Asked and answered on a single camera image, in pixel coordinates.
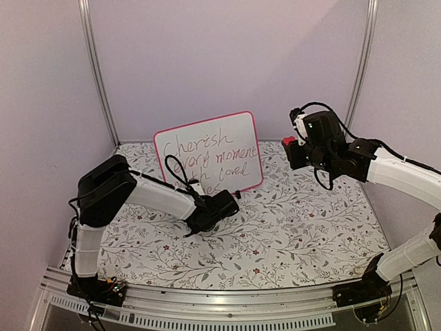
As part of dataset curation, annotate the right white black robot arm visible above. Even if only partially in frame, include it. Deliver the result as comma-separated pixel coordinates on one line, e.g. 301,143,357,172
281,102,440,286

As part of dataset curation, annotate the aluminium corner post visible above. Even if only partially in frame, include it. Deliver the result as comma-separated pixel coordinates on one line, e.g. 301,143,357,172
78,0,121,147
344,0,378,129

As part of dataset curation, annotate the left aluminium corner post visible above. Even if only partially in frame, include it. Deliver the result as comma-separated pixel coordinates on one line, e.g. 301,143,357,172
78,0,121,147

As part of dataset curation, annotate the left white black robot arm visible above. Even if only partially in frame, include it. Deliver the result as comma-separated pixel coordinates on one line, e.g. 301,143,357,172
69,154,239,299

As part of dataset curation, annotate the floral patterned table mat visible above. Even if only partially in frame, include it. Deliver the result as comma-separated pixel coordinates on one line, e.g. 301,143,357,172
94,141,389,290

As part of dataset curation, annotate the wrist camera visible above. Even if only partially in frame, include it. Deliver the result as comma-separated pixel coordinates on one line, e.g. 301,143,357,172
189,179,205,195
289,108,308,146

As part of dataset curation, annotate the red whiteboard eraser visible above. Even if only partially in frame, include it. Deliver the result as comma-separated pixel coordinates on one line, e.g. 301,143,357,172
282,136,296,148

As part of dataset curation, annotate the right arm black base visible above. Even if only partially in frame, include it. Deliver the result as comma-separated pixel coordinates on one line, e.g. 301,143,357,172
332,272,404,325

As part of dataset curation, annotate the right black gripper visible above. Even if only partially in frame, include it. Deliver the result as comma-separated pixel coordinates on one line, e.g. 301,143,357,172
287,139,334,173

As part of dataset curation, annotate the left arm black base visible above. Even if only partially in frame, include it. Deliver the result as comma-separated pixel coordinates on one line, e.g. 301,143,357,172
67,274,127,307

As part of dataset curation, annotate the pink framed whiteboard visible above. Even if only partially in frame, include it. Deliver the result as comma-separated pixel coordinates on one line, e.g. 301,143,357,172
154,111,264,195

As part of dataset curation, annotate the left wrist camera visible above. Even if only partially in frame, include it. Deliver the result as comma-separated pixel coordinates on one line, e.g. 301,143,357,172
189,179,205,195

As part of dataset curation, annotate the front aluminium rail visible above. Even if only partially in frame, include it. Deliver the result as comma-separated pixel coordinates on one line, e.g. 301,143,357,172
30,267,434,330

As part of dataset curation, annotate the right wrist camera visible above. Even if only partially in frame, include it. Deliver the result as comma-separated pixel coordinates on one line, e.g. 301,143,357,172
289,108,308,146

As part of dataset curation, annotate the right aluminium corner post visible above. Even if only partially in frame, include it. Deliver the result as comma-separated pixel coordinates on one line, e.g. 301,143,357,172
344,0,378,129

